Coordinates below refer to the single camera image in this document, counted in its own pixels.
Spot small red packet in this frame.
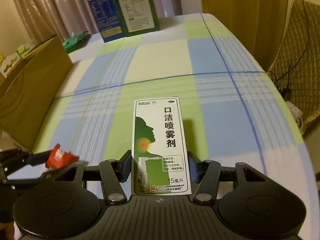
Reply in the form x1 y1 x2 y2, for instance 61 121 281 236
45 144 79 170

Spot tall blue carton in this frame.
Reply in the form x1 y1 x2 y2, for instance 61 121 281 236
87 0 125 43

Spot black charger cable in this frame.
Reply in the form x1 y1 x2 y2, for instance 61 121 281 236
272 0 313 100

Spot brown cardboard box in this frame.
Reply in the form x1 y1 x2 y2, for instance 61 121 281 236
1 36 73 150

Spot white power strip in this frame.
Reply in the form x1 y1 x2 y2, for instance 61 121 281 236
285 101 303 129

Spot green plastic bag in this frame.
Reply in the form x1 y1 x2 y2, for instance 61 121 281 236
63 30 91 54

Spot tall green carton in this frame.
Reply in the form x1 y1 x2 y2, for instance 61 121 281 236
114 0 160 37

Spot pink curtain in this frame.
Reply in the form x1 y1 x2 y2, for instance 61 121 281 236
14 0 182 42

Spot checkered tablecloth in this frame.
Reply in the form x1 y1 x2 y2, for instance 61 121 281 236
7 12 317 240

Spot yellow curtain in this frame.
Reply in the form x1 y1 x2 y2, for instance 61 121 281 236
201 0 288 70

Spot green throat spray box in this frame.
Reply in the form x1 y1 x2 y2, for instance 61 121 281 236
132 97 191 196

